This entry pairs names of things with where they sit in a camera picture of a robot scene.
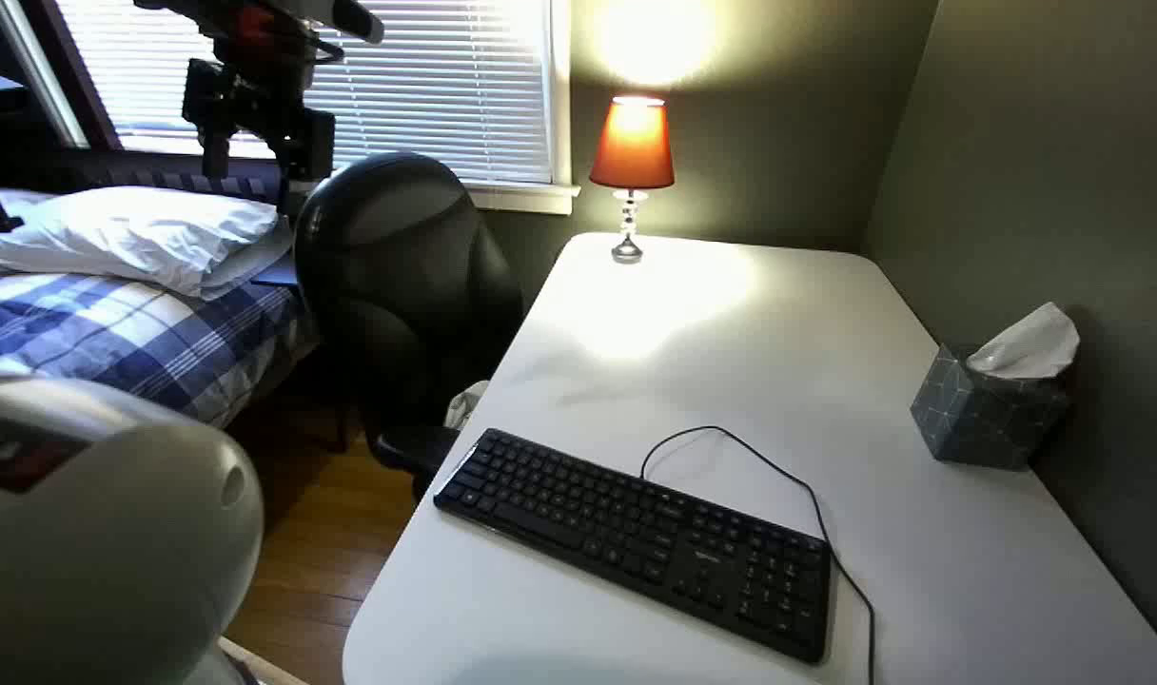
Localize dark wooden headboard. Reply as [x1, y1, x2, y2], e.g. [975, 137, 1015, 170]
[0, 0, 288, 207]

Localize orange shade table lamp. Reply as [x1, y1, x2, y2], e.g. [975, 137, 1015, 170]
[586, 92, 676, 267]

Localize white tissue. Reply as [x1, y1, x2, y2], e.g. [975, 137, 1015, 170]
[963, 296, 1086, 385]

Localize blue plaid bed blanket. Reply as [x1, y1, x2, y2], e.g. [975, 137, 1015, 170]
[0, 258, 321, 429]

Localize black computer keyboard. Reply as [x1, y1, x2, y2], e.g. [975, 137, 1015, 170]
[430, 428, 838, 665]

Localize black office chair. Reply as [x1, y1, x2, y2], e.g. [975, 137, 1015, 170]
[293, 149, 530, 501]

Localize white pillow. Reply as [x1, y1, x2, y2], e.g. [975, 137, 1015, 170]
[0, 184, 298, 305]

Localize white window sill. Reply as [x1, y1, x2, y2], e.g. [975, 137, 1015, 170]
[463, 178, 586, 222]

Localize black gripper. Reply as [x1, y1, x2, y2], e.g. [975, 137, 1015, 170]
[180, 52, 342, 186]

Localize grey patterned tissue box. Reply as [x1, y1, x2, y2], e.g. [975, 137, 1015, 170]
[904, 342, 1074, 473]

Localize white window blinds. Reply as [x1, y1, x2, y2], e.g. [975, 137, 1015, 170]
[49, 0, 562, 191]

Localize black keyboard cable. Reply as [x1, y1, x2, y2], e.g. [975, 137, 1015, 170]
[634, 423, 883, 685]

